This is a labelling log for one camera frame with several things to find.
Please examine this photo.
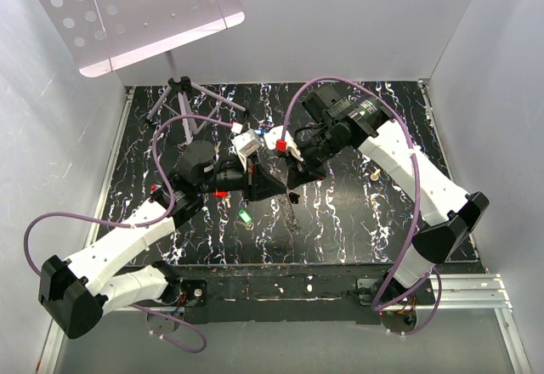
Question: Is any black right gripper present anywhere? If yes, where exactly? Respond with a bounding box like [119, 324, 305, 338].
[282, 123, 348, 190]

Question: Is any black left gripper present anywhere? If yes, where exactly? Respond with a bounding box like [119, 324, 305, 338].
[196, 150, 286, 205]

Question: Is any key with green tag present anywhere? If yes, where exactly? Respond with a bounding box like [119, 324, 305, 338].
[236, 209, 254, 230]

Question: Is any metal toothed sprocket ring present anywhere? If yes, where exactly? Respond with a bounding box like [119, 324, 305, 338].
[284, 190, 301, 229]

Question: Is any key with red tag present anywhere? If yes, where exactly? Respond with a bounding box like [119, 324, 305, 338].
[213, 190, 231, 208]

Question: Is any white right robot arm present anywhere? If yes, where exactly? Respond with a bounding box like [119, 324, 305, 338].
[274, 85, 490, 304]

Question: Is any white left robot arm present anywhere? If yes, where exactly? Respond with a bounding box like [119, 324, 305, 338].
[38, 141, 286, 339]

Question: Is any white perforated music stand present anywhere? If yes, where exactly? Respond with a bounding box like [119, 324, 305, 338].
[17, 0, 252, 145]

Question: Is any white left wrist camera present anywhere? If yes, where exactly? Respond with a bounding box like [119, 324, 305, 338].
[231, 122, 263, 170]

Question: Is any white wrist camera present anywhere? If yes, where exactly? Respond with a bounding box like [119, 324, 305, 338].
[231, 122, 263, 170]
[263, 126, 303, 162]

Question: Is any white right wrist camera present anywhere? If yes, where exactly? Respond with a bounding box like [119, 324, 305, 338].
[263, 126, 303, 162]

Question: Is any aluminium front rail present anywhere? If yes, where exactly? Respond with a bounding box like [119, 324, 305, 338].
[377, 274, 533, 373]

